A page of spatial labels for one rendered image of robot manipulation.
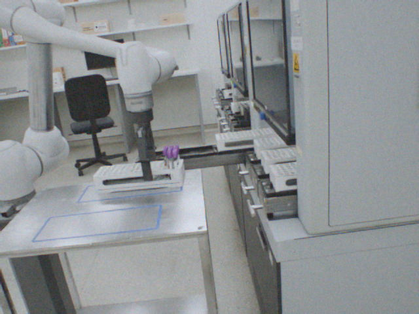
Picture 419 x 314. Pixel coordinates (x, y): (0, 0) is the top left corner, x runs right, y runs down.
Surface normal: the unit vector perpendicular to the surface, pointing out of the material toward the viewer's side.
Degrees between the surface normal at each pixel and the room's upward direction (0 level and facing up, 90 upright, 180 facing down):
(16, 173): 89
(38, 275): 90
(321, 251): 90
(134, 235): 0
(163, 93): 90
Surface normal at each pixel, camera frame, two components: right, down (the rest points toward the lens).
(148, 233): -0.11, -0.94
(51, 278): 0.73, 0.15
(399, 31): 0.04, 0.33
